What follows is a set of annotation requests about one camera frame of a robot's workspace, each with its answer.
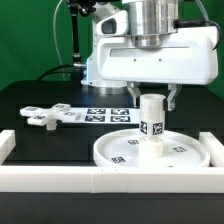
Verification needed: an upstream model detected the white fence bar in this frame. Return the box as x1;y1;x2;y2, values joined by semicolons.
0;166;224;193
199;132;224;167
0;130;16;166

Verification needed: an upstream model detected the white right fence bar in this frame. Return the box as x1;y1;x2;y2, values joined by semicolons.
199;132;224;167

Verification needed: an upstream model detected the white cross-shaped table base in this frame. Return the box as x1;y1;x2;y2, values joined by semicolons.
20;103;81;131

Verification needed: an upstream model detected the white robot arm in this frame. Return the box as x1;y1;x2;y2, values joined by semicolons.
82;0;221;111

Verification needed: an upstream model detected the white front fence bar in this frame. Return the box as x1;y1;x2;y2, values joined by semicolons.
0;166;224;193

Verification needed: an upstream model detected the black cable bundle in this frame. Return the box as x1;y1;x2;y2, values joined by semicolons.
36;0;101;82

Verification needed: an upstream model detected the grey thin cable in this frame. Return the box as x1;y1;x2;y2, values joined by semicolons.
52;0;67;81

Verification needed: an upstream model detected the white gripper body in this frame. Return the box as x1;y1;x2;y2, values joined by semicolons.
89;26;218;85

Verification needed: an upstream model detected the black table platform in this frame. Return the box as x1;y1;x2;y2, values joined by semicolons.
0;81;224;224

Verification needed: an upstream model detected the white sheet with markers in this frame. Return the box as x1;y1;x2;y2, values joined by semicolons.
64;108;140;124

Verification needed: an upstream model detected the white left fence bar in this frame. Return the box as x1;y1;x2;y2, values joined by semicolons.
0;130;16;166

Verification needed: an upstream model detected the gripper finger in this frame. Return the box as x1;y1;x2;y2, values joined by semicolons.
127;82;141;107
166;84;182;111

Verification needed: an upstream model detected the white round table top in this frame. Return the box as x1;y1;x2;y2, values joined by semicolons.
93;129;210;168

